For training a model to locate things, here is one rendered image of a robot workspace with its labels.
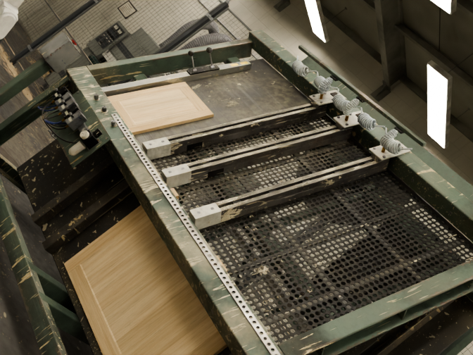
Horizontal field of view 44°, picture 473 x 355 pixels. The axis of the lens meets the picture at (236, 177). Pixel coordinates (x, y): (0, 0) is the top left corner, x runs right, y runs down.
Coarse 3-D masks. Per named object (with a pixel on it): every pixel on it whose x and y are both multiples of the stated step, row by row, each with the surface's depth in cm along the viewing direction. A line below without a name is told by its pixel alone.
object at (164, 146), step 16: (336, 80) 317; (320, 96) 324; (272, 112) 317; (288, 112) 321; (304, 112) 321; (320, 112) 328; (208, 128) 300; (224, 128) 301; (240, 128) 304; (256, 128) 310; (272, 128) 316; (144, 144) 284; (160, 144) 285; (176, 144) 289; (192, 144) 295; (208, 144) 300
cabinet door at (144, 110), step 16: (112, 96) 325; (128, 96) 327; (144, 96) 329; (160, 96) 330; (176, 96) 332; (192, 96) 332; (128, 112) 315; (144, 112) 317; (160, 112) 318; (176, 112) 319; (192, 112) 320; (208, 112) 321; (144, 128) 304; (160, 128) 308
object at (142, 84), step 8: (240, 64) 363; (248, 64) 364; (184, 72) 349; (208, 72) 352; (216, 72) 355; (224, 72) 358; (232, 72) 361; (144, 80) 338; (152, 80) 338; (160, 80) 339; (168, 80) 341; (176, 80) 344; (184, 80) 347; (192, 80) 350; (104, 88) 327; (112, 88) 328; (120, 88) 329; (128, 88) 331; (136, 88) 334; (144, 88) 336
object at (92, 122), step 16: (64, 96) 306; (80, 96) 318; (64, 112) 298; (80, 112) 293; (64, 128) 294; (80, 128) 295; (96, 128) 298; (64, 144) 300; (80, 144) 286; (80, 160) 289
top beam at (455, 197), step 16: (256, 32) 386; (256, 48) 384; (272, 48) 370; (272, 64) 371; (288, 64) 356; (304, 64) 357; (304, 80) 345; (336, 112) 325; (352, 112) 319; (368, 144) 308; (400, 160) 289; (416, 160) 289; (400, 176) 292; (416, 176) 282; (432, 176) 280; (416, 192) 285; (432, 192) 275; (448, 192) 271; (448, 208) 268; (464, 208) 263; (464, 224) 262
